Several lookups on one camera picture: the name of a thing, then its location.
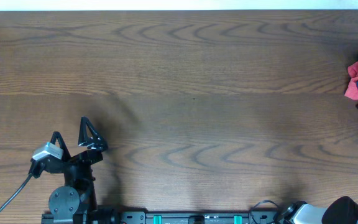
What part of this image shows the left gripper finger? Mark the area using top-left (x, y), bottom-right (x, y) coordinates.
top-left (78, 116), bottom-right (108, 152)
top-left (50, 131), bottom-right (71, 161)

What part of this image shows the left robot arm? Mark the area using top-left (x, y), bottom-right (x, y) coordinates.
top-left (29, 116), bottom-right (120, 223)

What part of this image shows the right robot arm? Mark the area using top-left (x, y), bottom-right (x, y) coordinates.
top-left (274, 196), bottom-right (358, 224)

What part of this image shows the red garment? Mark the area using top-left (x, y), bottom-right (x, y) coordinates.
top-left (344, 61), bottom-right (358, 100)

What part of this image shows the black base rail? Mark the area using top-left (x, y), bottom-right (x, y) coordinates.
top-left (41, 210), bottom-right (279, 224)

